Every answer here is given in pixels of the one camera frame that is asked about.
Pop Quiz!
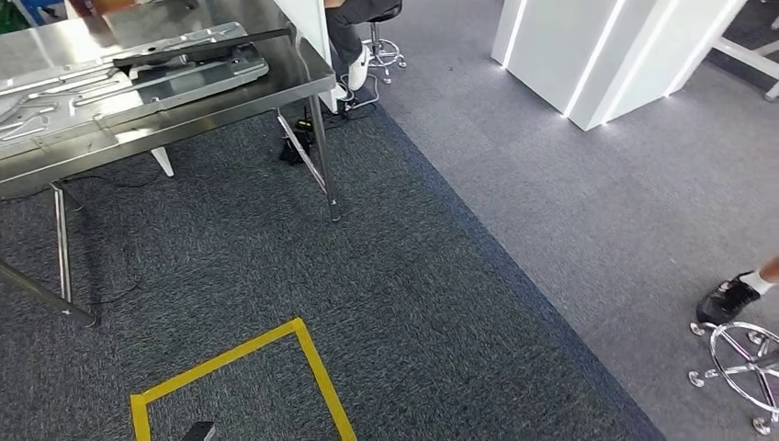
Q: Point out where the black plastic panel part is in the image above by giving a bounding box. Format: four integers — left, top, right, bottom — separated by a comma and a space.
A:
112, 27, 293, 69

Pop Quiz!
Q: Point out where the stainless steel workbench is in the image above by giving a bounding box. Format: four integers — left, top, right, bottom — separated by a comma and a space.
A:
0, 0, 344, 329

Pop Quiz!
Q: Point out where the black power adapter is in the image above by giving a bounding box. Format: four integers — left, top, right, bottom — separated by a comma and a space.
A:
279, 119, 314, 165

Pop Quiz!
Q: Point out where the yellow floor tape square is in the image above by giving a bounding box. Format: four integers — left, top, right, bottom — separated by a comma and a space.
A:
129, 317, 358, 441

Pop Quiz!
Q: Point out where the person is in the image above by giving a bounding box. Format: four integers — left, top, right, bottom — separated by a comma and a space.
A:
323, 0, 404, 104
695, 255, 779, 327

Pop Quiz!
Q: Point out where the white lit display counter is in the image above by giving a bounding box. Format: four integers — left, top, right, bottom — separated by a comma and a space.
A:
490, 0, 750, 132

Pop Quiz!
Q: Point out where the large stamped metal panel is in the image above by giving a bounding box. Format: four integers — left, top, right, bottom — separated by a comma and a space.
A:
0, 22, 271, 163

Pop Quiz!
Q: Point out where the white table frame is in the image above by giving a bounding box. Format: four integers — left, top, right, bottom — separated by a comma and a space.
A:
708, 0, 779, 104

